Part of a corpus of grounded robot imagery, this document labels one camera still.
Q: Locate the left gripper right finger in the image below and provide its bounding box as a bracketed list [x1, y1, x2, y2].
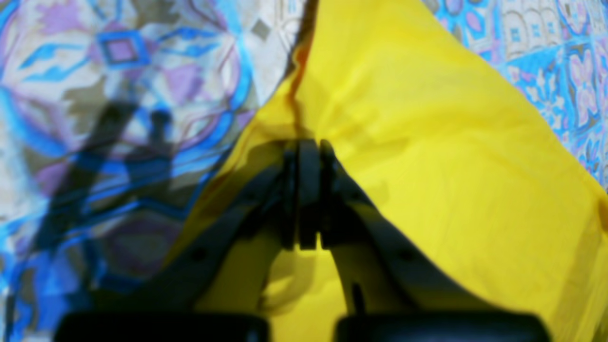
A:
[299, 140, 550, 342]

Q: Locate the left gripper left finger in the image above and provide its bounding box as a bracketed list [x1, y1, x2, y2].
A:
[53, 140, 299, 342]

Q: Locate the yellow T-shirt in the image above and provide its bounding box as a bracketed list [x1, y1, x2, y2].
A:
[168, 0, 607, 342]

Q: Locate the patterned blue tablecloth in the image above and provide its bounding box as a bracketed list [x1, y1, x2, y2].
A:
[0, 0, 608, 342]

